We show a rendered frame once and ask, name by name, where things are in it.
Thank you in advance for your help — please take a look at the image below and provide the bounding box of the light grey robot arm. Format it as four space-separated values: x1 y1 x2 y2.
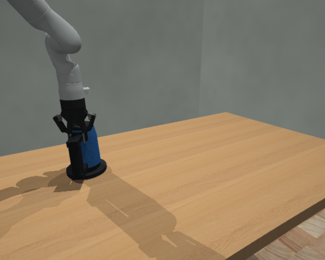
7 0 90 100

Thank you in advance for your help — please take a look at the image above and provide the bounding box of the blue kettle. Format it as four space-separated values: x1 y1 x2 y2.
66 124 101 180

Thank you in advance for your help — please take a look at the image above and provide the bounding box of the black round disk with center stud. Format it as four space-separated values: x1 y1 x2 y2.
66 159 107 180

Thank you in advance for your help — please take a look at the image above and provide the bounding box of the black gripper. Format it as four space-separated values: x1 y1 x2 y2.
53 98 96 144

